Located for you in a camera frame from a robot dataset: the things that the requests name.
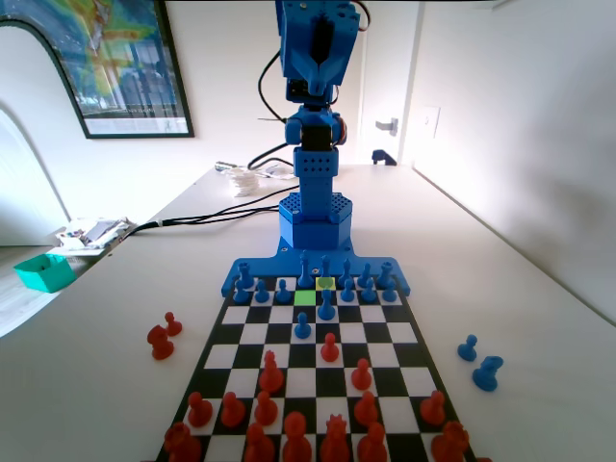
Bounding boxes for framed map poster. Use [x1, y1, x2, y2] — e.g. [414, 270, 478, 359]
[0, 0, 195, 141]

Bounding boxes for red chess rook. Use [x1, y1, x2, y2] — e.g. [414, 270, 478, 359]
[163, 422, 203, 462]
[430, 420, 471, 462]

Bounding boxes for pile of papers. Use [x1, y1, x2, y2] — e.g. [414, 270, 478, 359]
[46, 216, 140, 257]

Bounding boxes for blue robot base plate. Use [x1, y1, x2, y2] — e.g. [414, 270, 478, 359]
[219, 247, 414, 297]

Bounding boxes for white curved furniture panel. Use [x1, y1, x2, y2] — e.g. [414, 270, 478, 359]
[0, 18, 90, 247]

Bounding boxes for silver door handle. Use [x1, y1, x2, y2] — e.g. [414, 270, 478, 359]
[374, 115, 400, 138]

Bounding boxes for red chess queen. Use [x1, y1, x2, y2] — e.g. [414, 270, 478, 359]
[319, 414, 350, 462]

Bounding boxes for teal plastic bin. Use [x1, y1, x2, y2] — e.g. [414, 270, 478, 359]
[13, 252, 79, 295]

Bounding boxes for red chess bishop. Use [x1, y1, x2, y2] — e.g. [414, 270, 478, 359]
[258, 349, 286, 395]
[281, 411, 313, 462]

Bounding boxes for white stacked printed parts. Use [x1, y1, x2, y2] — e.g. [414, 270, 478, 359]
[225, 167, 262, 199]

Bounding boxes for black and white chessboard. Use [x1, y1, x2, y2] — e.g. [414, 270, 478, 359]
[154, 274, 478, 462]

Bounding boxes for white light switch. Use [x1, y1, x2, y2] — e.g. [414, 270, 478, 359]
[423, 105, 442, 141]

